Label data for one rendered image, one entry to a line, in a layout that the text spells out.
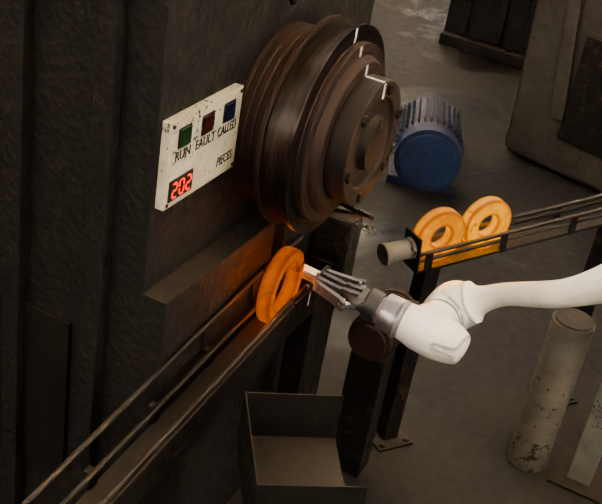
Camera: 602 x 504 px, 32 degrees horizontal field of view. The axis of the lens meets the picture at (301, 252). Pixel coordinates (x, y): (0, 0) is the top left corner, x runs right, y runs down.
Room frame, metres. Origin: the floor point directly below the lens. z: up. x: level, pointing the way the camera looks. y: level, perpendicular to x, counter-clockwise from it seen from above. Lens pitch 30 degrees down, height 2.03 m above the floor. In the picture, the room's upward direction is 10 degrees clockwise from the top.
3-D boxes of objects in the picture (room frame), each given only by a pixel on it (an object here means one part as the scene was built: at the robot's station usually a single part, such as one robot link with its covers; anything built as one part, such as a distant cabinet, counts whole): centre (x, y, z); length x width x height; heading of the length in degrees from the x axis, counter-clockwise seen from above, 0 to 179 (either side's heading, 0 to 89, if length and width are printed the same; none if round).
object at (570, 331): (2.49, -0.78, 0.26); 0.12 x 0.12 x 0.52
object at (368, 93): (2.07, -0.09, 1.11); 0.28 x 0.06 x 0.28; 158
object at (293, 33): (2.14, 0.07, 1.11); 0.47 x 0.10 x 0.47; 158
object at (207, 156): (1.84, 0.23, 1.15); 0.26 x 0.02 x 0.18; 158
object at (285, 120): (2.11, 0.00, 1.11); 0.47 x 0.06 x 0.47; 158
